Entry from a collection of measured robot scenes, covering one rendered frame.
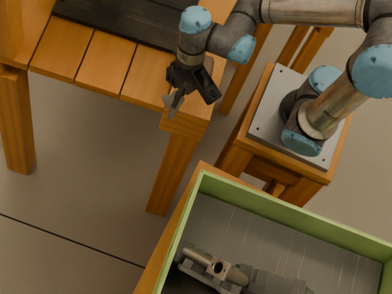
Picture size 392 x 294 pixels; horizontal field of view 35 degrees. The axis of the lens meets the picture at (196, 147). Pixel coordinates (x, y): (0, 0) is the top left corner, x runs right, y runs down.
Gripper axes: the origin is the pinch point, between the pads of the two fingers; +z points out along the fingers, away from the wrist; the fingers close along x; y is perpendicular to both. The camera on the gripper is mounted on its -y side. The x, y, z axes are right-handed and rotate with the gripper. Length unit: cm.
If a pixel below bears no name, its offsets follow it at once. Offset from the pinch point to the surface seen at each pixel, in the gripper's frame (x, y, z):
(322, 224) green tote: -5, -49, 8
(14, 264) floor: 52, 34, 91
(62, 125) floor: 0, 71, 83
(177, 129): -0.1, 3.5, 14.6
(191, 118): -1.2, -0.3, 5.6
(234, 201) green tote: 5.9, -26.7, 12.3
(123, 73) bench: 5.0, 23.4, 1.9
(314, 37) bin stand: -71, 4, 20
